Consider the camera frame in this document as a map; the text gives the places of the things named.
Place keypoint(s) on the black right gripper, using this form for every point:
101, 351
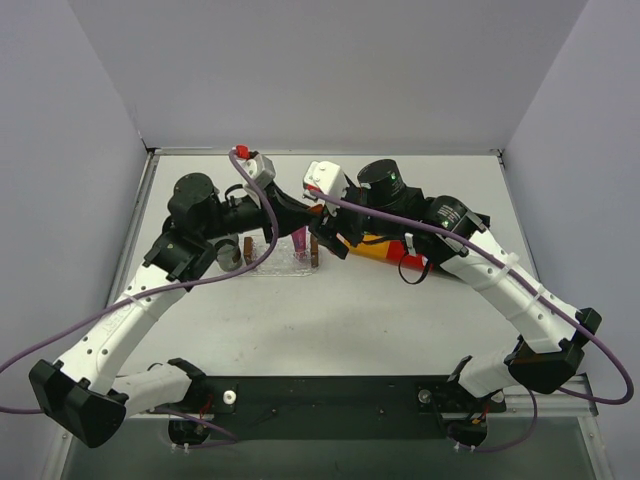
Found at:
343, 220

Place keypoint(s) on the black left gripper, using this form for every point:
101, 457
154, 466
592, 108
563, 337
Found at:
275, 213

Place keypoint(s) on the orange toothpaste tube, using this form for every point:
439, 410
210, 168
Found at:
315, 207

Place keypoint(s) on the pink toothpaste tube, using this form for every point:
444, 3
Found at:
299, 239

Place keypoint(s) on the clear textured acrylic tray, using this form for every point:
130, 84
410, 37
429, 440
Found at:
281, 262

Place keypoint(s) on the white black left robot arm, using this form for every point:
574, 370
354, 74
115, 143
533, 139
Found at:
82, 390

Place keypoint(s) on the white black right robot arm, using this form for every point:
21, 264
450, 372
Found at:
453, 238

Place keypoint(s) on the brown wooden tray end block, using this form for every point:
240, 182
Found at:
249, 251

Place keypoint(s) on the yellow plastic bin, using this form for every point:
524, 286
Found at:
386, 251

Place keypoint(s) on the red plastic bin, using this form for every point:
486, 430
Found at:
414, 262

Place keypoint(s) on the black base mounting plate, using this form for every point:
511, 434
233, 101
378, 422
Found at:
336, 408

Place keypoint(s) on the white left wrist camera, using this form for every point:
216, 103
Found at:
257, 166

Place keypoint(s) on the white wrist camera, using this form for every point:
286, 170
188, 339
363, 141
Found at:
257, 166
325, 177

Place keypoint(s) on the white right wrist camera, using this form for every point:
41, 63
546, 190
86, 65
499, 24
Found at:
325, 177

